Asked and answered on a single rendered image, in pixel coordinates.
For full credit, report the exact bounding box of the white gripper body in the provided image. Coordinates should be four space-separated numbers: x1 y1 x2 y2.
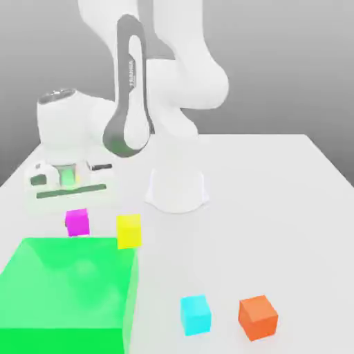
26 180 115 217

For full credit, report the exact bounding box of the small magenta cube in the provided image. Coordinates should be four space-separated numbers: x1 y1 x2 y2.
64 208 91 238

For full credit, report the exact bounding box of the small yellow cube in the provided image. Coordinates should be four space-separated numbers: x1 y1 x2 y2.
115 214 143 250

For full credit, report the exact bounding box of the small cyan cube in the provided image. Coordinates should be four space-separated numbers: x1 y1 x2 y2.
180 294 212 337

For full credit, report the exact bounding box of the small orange cube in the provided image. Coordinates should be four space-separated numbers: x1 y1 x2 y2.
237 294 279 343

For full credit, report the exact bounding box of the large green box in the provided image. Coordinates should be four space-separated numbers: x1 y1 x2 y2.
0 236 139 354

